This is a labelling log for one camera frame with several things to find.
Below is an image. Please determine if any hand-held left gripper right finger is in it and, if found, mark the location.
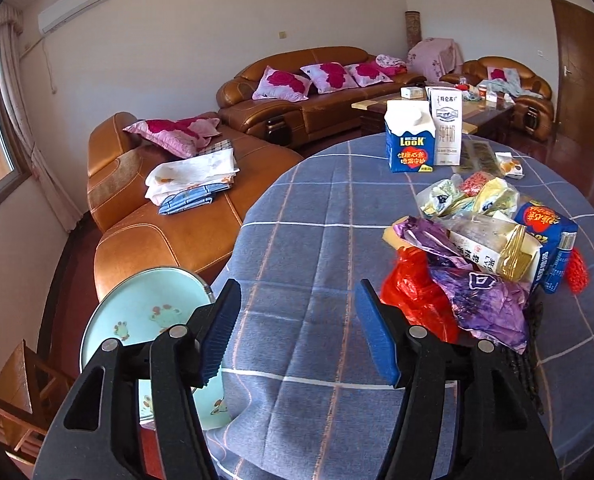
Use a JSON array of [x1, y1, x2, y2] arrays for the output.
[[354, 278, 562, 480]]

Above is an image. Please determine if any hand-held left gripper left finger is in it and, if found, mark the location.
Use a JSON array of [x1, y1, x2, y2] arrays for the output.
[[34, 278, 242, 480]]

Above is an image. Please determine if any red mesh bag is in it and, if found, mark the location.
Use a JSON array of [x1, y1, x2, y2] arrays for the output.
[[564, 247, 591, 295]]

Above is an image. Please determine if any red plastic bag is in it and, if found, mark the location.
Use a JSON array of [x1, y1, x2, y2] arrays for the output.
[[380, 247, 460, 345]]

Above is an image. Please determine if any blue carton with red heart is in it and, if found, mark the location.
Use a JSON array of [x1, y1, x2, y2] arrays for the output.
[[514, 200, 580, 295]]

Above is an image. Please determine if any purple wrapper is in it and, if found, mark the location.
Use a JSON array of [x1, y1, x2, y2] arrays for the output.
[[393, 216, 530, 354]]

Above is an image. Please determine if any clear wrapper with gold end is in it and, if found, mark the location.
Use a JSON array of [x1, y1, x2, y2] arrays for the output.
[[449, 212, 544, 282]]

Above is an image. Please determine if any brown leather chaise sofa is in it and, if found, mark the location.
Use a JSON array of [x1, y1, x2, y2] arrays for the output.
[[87, 110, 304, 302]]

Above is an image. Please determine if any small white snack packet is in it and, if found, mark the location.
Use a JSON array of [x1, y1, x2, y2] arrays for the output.
[[494, 151, 526, 180]]

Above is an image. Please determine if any blue plaid tablecloth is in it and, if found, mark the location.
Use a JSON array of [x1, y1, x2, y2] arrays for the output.
[[209, 132, 594, 480]]

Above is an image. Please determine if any blue striped folded cloth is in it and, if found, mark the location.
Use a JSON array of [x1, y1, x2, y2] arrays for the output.
[[158, 182, 232, 216]]

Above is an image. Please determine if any red speckled wrapper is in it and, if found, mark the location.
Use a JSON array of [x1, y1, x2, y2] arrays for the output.
[[459, 170, 498, 199]]

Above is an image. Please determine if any dark gold flat packet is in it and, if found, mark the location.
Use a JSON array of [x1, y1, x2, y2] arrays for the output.
[[459, 139, 485, 170], [477, 141, 504, 174]]

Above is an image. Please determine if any yellow silver crumpled wrapper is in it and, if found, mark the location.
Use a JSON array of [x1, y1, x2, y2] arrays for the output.
[[416, 174, 478, 219]]

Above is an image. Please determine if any brown leather armchair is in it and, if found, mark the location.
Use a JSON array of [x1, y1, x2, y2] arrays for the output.
[[439, 56, 556, 143]]

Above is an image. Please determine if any black mesh bag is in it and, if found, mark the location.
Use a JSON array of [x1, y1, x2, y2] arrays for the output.
[[501, 305, 548, 416]]

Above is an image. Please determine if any white folded cloth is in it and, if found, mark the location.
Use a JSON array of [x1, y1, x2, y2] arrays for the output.
[[144, 149, 240, 206]]

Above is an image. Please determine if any brown wooden door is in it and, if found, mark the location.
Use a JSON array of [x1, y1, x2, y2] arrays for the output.
[[549, 0, 594, 152]]

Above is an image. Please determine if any light blue cloth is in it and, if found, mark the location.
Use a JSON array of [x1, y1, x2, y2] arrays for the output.
[[484, 67, 526, 99]]

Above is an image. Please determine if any checked folded cloth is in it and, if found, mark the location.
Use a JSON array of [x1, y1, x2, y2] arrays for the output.
[[196, 137, 236, 159]]

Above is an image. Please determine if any blue white milk carton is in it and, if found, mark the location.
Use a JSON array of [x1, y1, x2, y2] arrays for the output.
[[383, 100, 437, 174]]

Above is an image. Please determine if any tall white milk carton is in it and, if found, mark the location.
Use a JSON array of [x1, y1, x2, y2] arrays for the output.
[[427, 87, 464, 167]]

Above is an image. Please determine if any large pink red pillow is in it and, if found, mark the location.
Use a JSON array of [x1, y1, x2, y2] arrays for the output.
[[123, 116, 222, 159]]

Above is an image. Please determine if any wooden chair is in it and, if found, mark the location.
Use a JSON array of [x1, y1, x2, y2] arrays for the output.
[[0, 339, 80, 472]]

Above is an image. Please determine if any wooden coffee table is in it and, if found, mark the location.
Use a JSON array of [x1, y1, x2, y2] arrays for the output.
[[352, 85, 516, 145]]

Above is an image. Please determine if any brown leather long sofa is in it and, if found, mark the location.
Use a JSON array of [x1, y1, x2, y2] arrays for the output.
[[216, 46, 428, 150]]

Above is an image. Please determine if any pink floral cloth cover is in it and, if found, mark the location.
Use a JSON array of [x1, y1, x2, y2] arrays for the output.
[[407, 37, 465, 79]]

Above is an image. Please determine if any pink red rose pillow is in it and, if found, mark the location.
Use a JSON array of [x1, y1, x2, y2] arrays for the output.
[[252, 66, 312, 101], [300, 62, 360, 94], [344, 62, 395, 87]]

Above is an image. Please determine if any small pink floral pillow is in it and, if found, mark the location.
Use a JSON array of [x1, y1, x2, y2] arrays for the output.
[[374, 54, 408, 76]]

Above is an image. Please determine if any patterned rolled mat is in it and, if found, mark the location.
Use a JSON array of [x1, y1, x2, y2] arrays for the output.
[[404, 10, 422, 57]]

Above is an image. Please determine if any beige curtain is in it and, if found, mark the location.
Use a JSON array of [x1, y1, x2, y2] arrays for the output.
[[0, 2, 84, 234]]

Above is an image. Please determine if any white air conditioner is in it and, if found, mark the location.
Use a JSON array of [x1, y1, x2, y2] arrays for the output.
[[37, 0, 110, 36]]

